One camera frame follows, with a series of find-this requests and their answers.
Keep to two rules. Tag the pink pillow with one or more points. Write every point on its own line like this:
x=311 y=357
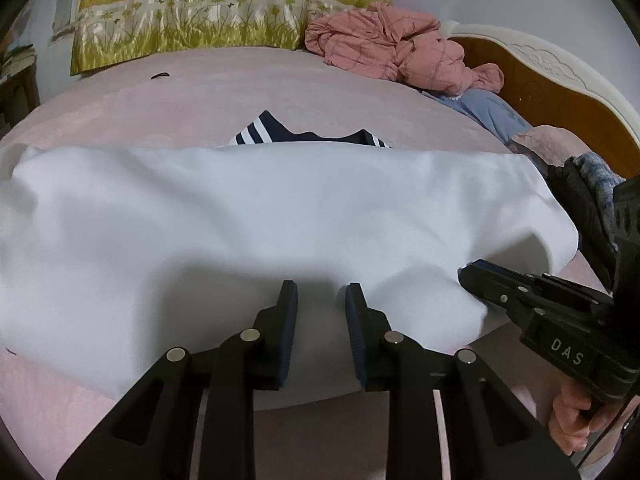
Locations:
x=550 y=140

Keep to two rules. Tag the blue and white fuzzy garment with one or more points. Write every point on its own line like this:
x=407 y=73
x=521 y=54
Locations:
x=595 y=175

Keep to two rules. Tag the white and navy striped-collar shirt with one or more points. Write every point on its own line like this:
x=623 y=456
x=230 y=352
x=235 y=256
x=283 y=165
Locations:
x=250 y=210

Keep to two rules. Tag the pink crumpled garment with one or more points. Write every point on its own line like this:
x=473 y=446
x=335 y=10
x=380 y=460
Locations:
x=390 y=45

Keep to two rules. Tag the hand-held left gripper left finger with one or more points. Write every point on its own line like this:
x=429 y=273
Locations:
x=287 y=330

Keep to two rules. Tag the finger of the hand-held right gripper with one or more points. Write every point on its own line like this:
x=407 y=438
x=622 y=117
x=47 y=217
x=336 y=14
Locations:
x=500 y=285

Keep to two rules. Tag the wooden desk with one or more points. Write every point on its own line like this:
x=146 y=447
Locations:
x=17 y=95

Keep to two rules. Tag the black garment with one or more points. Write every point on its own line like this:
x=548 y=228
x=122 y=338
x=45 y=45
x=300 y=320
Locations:
x=575 y=205

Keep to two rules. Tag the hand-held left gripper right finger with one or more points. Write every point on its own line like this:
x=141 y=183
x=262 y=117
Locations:
x=356 y=330

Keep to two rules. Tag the person's right hand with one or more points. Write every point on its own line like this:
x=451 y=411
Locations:
x=570 y=415

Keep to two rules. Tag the white and wooden headboard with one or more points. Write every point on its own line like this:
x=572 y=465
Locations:
x=560 y=90

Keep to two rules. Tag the pink bed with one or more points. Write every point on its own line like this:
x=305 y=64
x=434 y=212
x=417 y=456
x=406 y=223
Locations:
x=150 y=100

